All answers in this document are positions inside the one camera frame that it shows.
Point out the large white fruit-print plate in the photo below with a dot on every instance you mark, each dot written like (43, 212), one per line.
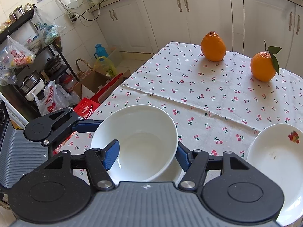
(277, 153)

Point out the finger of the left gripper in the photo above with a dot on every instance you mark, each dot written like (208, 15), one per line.
(52, 129)

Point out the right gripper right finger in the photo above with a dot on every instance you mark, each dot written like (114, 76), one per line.
(194, 164)

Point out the white power strip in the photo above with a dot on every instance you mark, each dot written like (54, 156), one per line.
(71, 15)

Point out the cherry print tablecloth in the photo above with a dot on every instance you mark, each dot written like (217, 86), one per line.
(216, 106)

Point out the yellow plastic bag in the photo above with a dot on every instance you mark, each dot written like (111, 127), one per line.
(107, 65)

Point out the hanging bag with yellow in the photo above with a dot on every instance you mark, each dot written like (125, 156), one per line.
(17, 55)

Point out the orange with leaves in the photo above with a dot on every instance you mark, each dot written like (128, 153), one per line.
(264, 65)

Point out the hanging clear plastic bag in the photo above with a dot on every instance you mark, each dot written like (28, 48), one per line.
(47, 29)

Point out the orange without leaf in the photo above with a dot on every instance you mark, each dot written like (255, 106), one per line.
(213, 47)

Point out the brown cardboard box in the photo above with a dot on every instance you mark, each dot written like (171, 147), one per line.
(97, 86)

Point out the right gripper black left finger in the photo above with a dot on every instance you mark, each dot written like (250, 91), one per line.
(99, 162)

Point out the red cardboard box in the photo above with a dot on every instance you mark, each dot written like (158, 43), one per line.
(76, 142)

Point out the wicker basket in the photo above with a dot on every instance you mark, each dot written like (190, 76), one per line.
(81, 74)

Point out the white bowl near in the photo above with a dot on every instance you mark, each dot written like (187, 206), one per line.
(173, 173)

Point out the plain white bowl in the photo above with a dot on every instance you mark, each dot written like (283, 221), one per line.
(148, 140)

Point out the white kitchen cabinets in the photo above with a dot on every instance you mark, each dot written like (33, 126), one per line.
(246, 26)

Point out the blue thermos jug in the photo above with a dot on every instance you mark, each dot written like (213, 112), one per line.
(100, 52)

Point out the white red plastic bag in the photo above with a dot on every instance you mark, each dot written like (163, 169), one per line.
(55, 98)

